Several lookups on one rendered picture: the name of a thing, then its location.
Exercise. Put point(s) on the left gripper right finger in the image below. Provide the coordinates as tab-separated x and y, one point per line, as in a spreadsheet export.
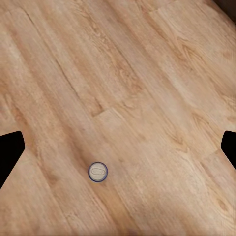
228	145

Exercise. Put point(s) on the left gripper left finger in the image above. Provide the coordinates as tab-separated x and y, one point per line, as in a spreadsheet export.
11	147

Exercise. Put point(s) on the can of soda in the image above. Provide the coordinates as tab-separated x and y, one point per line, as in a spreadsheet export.
98	171

